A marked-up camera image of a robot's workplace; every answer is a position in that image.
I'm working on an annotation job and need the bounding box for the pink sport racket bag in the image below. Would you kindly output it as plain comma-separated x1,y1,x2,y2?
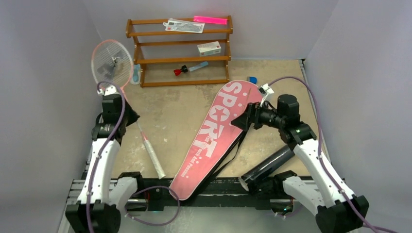
170,80,262,201

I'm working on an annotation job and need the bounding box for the pink badminton racket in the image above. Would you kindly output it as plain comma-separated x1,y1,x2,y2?
91,39,167,180

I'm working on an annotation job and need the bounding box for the black shuttlecock tube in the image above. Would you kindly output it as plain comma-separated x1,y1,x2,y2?
238,145,294,194

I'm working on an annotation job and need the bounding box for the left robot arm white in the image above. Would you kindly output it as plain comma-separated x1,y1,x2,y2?
65,94,145,233

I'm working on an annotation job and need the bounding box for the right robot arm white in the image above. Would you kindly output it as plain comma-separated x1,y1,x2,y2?
231,94,369,233

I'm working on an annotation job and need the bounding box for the light blue white device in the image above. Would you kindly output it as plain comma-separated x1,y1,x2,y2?
130,64,141,85

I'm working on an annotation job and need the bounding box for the small blue white object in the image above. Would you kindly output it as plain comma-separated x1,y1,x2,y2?
247,76,258,84

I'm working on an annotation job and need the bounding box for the wooden three-tier shelf rack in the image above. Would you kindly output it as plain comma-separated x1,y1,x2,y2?
125,15,233,87

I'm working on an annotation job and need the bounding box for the white red small box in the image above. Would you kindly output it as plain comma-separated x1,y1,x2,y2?
197,41,222,57

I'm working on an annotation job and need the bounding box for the red black blue marker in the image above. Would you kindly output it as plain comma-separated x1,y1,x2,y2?
173,61,208,76

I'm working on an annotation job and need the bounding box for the white packaged item on shelf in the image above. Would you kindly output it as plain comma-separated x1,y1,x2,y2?
162,18,205,33

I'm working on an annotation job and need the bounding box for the pink fluorescent bar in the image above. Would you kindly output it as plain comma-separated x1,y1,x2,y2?
193,16,228,25

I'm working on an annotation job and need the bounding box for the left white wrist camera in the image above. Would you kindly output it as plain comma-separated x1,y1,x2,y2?
97,85,119,96

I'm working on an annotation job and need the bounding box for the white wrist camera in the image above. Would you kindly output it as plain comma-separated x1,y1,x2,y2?
97,85,119,96
258,83,275,107

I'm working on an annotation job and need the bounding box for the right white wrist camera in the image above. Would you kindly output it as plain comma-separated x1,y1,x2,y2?
258,83,275,107

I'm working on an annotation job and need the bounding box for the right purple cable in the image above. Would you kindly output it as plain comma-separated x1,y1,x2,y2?
268,76,400,233

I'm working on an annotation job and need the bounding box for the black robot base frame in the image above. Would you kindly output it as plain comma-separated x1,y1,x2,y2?
120,172,298,212

